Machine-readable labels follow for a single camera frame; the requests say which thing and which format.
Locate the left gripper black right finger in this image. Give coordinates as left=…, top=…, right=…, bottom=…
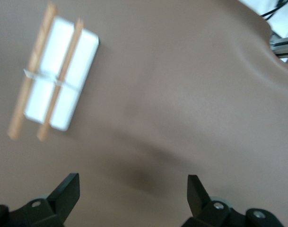
left=183, top=174, right=284, bottom=227

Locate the aluminium frame post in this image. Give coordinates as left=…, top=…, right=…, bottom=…
left=268, top=35, right=288, bottom=58

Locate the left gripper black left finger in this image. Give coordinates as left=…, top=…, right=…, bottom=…
left=0, top=173, right=81, bottom=227

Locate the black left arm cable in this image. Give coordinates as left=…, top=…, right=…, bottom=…
left=259, top=0, right=288, bottom=20

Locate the brown table cover mat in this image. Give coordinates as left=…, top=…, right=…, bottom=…
left=0, top=0, right=288, bottom=227

